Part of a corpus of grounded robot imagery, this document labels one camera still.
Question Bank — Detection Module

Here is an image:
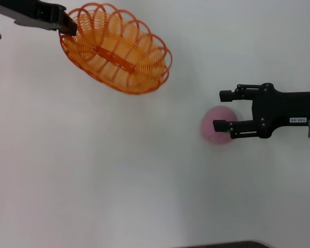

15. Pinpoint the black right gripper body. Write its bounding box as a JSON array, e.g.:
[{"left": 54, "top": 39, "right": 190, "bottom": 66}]
[{"left": 251, "top": 82, "right": 310, "bottom": 140}]

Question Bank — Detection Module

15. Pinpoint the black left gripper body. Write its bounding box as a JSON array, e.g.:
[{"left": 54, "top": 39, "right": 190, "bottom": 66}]
[{"left": 0, "top": 0, "right": 67, "bottom": 29}]

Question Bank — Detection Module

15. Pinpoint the pink peach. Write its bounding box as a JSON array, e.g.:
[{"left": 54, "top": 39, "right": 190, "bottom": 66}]
[{"left": 200, "top": 105, "right": 239, "bottom": 144}]

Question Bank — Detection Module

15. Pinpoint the orange wire basket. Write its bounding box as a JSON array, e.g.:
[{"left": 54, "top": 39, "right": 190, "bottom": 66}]
[{"left": 58, "top": 2, "right": 173, "bottom": 96}]

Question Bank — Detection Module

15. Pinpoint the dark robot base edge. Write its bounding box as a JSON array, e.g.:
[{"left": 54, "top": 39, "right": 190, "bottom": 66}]
[{"left": 179, "top": 240, "right": 272, "bottom": 248}]

